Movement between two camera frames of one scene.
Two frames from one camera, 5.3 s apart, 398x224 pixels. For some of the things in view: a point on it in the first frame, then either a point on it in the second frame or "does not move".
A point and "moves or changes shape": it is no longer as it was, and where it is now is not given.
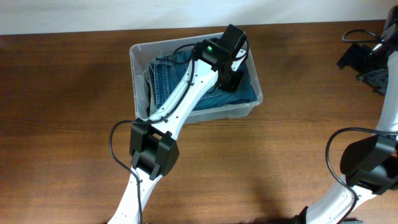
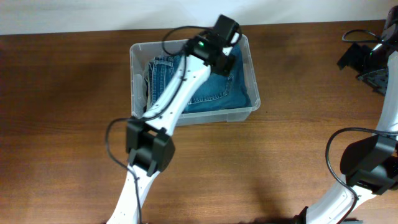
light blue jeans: (149, 76) moves or changes shape
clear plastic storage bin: (154, 70) does not move
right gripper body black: (359, 58) does not move
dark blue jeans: (165, 72) does not move
